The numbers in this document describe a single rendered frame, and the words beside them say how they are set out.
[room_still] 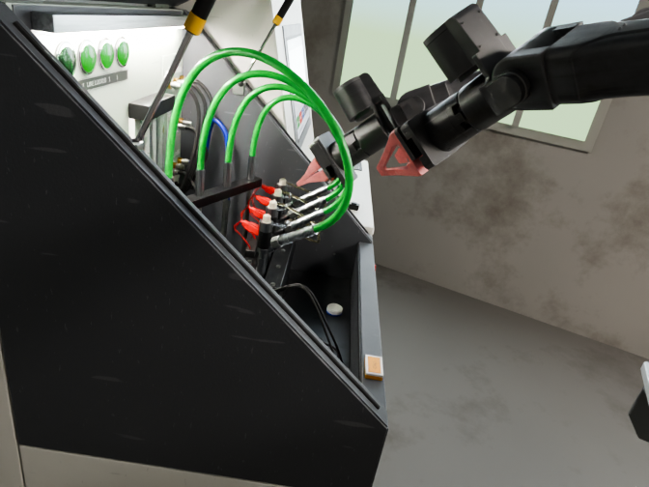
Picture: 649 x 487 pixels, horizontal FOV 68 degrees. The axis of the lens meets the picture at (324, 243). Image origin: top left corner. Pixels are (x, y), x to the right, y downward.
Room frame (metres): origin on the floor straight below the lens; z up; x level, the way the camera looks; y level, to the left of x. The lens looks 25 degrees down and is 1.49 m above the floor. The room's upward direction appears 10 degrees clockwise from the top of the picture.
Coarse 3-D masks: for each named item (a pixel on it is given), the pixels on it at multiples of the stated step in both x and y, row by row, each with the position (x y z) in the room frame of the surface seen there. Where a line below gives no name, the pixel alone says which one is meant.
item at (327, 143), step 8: (320, 136) 0.86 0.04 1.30; (328, 136) 0.89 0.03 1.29; (344, 136) 0.85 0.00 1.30; (352, 136) 0.84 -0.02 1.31; (320, 144) 0.85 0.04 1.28; (328, 144) 0.87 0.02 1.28; (336, 144) 0.85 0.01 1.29; (352, 144) 0.84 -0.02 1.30; (328, 152) 0.85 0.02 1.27; (336, 152) 0.84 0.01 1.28; (352, 152) 0.83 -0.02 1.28; (360, 152) 0.83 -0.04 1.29; (336, 160) 0.84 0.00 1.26; (352, 160) 0.84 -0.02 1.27; (360, 160) 0.85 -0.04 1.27; (336, 168) 0.84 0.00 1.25; (344, 176) 0.84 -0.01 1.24; (344, 184) 0.84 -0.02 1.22
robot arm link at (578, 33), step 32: (544, 32) 0.54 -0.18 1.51; (576, 32) 0.50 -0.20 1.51; (608, 32) 0.46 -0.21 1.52; (640, 32) 0.44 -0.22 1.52; (512, 64) 0.51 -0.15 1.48; (544, 64) 0.49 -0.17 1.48; (576, 64) 0.47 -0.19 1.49; (608, 64) 0.45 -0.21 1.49; (640, 64) 0.43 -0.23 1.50; (544, 96) 0.49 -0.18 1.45; (576, 96) 0.47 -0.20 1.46; (608, 96) 0.46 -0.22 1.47; (640, 96) 0.44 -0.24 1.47
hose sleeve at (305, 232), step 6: (306, 228) 0.77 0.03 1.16; (312, 228) 0.76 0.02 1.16; (288, 234) 0.78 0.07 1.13; (294, 234) 0.77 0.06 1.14; (300, 234) 0.77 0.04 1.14; (306, 234) 0.76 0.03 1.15; (312, 234) 0.76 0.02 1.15; (282, 240) 0.78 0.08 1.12; (288, 240) 0.77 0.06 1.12; (294, 240) 0.77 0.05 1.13
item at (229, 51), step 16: (224, 48) 0.84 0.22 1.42; (240, 48) 0.83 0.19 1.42; (208, 64) 0.86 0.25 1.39; (272, 64) 0.80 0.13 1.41; (192, 80) 0.87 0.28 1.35; (176, 112) 0.88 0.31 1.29; (320, 112) 0.77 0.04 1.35; (176, 128) 0.88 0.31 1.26; (336, 128) 0.76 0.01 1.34; (352, 176) 0.74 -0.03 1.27; (352, 192) 0.74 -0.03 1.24; (320, 224) 0.76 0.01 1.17
